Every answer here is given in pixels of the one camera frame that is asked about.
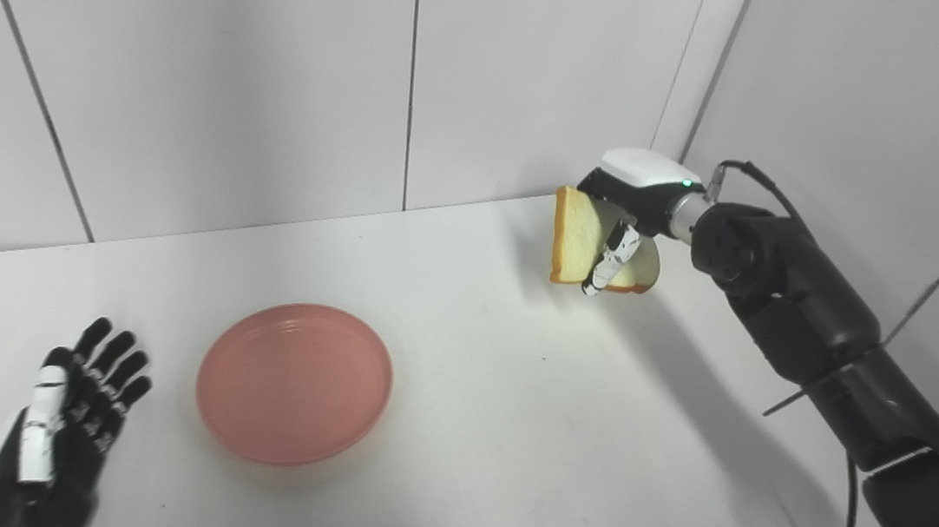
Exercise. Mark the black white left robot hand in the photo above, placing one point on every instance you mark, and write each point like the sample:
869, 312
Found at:
70, 448

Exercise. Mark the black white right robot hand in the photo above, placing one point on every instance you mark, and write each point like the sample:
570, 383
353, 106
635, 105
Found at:
647, 191

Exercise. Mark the slice of white bread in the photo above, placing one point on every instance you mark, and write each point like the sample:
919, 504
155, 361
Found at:
578, 240

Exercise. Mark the pink round plate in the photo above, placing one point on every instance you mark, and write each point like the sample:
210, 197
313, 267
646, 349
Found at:
295, 385

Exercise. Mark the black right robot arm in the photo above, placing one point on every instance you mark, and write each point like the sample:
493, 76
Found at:
821, 327

